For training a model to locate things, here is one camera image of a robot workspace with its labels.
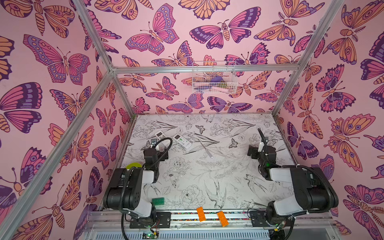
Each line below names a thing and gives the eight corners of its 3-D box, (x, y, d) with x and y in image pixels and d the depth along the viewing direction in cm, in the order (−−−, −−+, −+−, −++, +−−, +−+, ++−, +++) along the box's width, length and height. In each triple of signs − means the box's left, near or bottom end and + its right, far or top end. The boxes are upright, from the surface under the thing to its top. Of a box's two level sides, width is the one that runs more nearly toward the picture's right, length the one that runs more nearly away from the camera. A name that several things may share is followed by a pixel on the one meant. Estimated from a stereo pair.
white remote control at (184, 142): (172, 138, 109) (171, 136, 107) (178, 133, 111) (177, 131, 110) (187, 150, 102) (186, 148, 100) (192, 144, 105) (192, 143, 103)
